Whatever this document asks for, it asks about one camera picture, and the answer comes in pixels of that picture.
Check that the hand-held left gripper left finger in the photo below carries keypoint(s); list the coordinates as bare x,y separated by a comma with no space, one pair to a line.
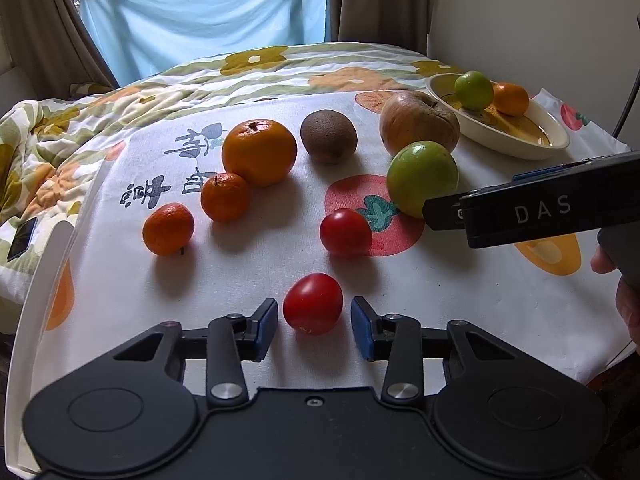
266,330

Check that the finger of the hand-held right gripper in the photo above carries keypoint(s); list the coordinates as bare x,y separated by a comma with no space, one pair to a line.
445,214
530,174

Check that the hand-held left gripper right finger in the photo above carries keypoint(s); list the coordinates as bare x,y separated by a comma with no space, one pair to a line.
361,329

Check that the cream ceramic bowl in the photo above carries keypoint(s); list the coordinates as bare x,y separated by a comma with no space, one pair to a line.
530,135

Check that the large green apple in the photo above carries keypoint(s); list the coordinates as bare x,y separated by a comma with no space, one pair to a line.
420,175

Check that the red tomato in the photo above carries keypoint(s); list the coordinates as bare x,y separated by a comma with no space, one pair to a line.
313,304
346,234

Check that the wrinkled brown apple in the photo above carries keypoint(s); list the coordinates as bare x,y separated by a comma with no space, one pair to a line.
415,117

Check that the brown kiwi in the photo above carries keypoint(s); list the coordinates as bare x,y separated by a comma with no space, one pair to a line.
328,137

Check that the small mandarin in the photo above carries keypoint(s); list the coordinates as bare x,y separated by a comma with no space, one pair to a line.
225,198
168,230

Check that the large orange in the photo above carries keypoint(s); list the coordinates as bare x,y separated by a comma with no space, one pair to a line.
259,154

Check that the person's right hand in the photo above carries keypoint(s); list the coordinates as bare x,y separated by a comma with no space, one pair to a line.
629,310

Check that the white printed tablecloth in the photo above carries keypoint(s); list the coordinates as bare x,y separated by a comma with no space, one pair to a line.
240,280

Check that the small orange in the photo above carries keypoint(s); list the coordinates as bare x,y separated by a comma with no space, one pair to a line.
511,99

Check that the small green apple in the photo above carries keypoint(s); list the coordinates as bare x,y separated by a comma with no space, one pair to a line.
474,91

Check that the brown curtain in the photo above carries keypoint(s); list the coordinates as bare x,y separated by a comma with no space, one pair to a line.
45,15
380,0

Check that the black smartphone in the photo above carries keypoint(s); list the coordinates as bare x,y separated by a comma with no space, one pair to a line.
21,239

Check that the floral striped blanket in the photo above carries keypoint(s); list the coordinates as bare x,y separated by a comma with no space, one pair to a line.
150,90

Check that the light blue cloth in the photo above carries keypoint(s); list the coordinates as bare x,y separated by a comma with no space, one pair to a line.
210,15

